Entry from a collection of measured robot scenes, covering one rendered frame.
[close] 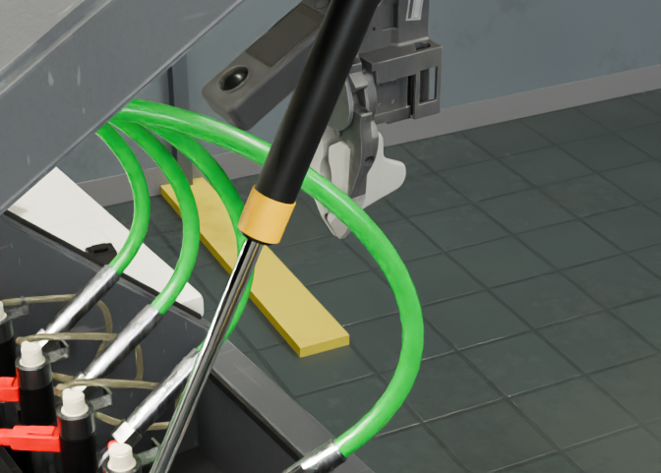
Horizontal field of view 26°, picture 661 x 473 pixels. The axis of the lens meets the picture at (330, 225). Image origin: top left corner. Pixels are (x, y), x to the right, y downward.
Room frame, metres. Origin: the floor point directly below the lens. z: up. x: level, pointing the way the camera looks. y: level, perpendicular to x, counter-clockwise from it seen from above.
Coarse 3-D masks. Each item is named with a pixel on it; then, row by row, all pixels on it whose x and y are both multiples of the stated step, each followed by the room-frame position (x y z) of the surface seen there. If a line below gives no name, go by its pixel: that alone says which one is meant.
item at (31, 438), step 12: (0, 432) 0.90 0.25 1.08; (12, 432) 0.90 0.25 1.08; (24, 432) 0.90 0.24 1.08; (36, 432) 0.89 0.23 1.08; (48, 432) 0.89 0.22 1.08; (0, 444) 0.89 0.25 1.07; (12, 444) 0.89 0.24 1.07; (24, 444) 0.89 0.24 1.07; (36, 444) 0.89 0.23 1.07; (48, 444) 0.89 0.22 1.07
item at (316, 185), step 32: (192, 128) 0.75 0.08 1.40; (224, 128) 0.75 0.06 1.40; (256, 160) 0.76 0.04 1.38; (320, 192) 0.76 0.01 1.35; (352, 224) 0.76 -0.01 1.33; (384, 256) 0.77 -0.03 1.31; (416, 320) 0.77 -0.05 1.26; (416, 352) 0.77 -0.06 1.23; (384, 416) 0.77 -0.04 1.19; (352, 448) 0.76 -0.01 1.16
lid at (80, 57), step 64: (0, 0) 0.46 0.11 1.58; (64, 0) 0.44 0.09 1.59; (128, 0) 0.44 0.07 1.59; (192, 0) 0.45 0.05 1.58; (0, 64) 0.42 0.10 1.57; (64, 64) 0.43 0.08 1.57; (128, 64) 0.44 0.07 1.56; (0, 128) 0.41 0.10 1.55; (64, 128) 0.43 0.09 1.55; (0, 192) 0.41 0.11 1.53
